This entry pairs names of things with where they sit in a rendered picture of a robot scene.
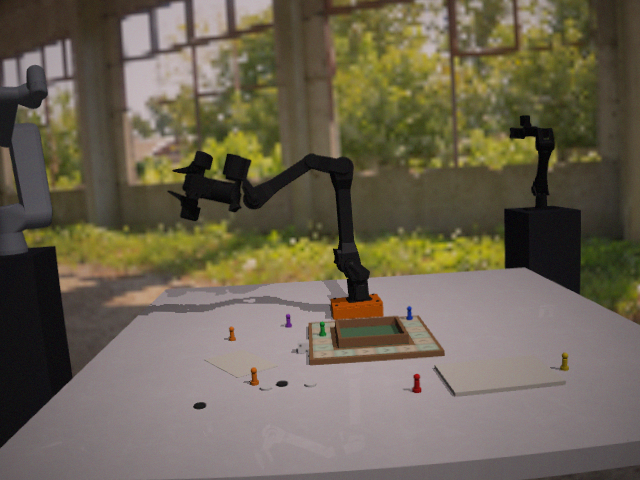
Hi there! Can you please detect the red game pawn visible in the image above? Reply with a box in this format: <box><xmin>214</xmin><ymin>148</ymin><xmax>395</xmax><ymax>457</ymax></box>
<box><xmin>412</xmin><ymin>374</ymin><xmax>421</xmax><ymax>393</ymax></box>

